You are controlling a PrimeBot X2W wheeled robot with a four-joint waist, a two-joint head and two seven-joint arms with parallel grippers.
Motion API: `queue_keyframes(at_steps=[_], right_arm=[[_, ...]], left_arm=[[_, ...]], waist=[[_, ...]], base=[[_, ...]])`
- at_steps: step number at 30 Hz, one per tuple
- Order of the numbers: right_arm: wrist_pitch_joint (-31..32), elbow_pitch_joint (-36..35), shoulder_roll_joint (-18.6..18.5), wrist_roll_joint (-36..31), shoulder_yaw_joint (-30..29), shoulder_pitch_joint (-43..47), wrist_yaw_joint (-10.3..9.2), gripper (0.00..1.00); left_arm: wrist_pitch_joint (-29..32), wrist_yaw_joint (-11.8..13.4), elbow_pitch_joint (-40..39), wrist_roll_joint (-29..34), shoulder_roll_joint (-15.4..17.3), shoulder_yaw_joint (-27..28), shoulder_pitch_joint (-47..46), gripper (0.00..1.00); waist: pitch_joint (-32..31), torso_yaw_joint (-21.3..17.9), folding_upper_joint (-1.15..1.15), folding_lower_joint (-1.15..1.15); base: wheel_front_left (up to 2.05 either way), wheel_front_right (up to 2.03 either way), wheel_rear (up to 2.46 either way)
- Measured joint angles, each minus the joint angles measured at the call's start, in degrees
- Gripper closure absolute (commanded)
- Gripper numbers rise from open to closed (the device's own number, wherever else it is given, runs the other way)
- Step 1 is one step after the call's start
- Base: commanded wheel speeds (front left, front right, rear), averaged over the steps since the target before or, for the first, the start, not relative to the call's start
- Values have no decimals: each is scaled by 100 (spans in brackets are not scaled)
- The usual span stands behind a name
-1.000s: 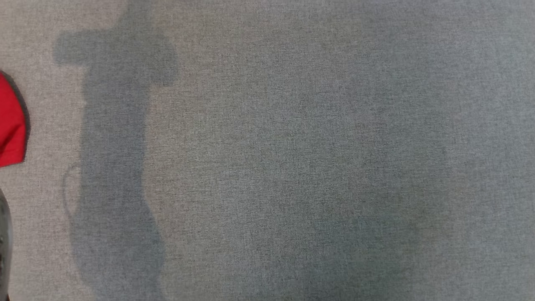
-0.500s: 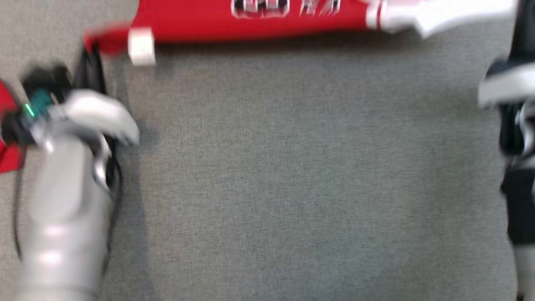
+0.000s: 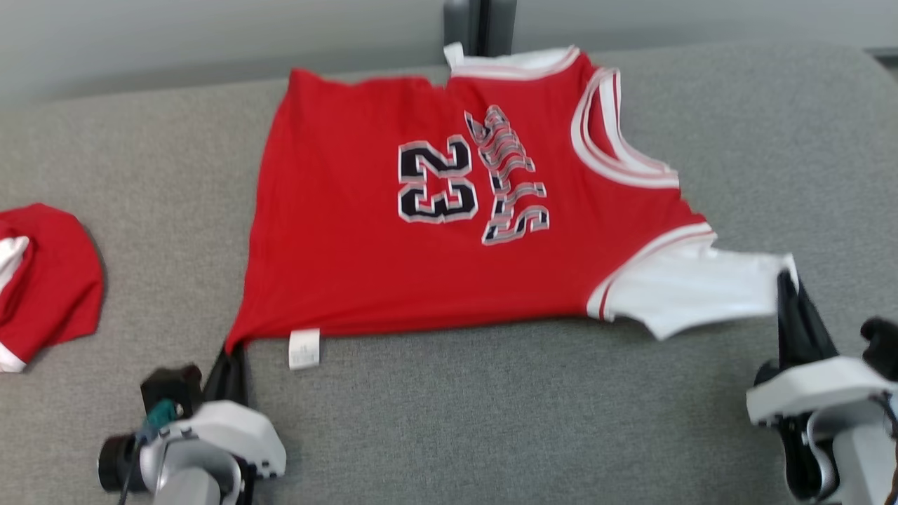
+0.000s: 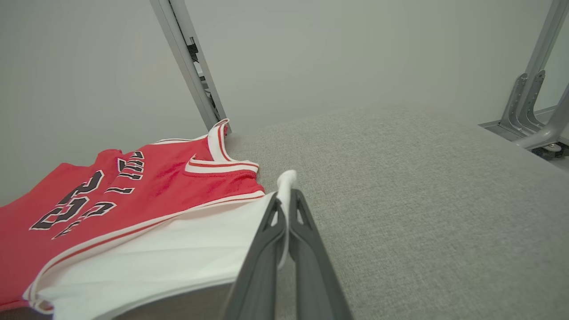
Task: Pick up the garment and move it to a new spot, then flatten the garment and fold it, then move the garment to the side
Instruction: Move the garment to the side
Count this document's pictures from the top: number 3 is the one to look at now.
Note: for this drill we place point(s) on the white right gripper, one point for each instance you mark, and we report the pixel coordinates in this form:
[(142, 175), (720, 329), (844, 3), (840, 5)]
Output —
[(821, 386)]

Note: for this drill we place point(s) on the red shorts with white stripes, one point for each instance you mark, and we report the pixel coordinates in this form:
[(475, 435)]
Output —
[(63, 280)]

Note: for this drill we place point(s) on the red jersey with white sleeves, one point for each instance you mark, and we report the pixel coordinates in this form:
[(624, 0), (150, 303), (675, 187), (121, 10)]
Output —
[(351, 245)]

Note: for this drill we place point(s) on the grey metal partition post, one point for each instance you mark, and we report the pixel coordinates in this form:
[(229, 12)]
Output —
[(481, 21)]

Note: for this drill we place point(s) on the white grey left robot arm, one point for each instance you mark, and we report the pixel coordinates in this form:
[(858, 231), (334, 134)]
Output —
[(182, 484)]

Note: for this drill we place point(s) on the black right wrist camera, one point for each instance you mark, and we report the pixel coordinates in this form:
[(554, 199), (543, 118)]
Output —
[(882, 347)]

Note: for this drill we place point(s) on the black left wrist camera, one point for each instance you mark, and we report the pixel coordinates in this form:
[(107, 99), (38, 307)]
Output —
[(168, 386)]

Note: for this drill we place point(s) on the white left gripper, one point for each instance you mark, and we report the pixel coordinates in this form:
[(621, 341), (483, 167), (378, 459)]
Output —
[(231, 428)]

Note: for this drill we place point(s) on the grey cylinder post cap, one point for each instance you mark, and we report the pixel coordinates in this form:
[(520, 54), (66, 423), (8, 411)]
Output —
[(456, 28), (504, 28)]

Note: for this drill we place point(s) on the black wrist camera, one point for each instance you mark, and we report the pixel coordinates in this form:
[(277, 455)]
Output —
[(882, 347), (168, 386)]

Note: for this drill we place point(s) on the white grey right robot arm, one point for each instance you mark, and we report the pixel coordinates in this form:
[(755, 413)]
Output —
[(856, 463)]

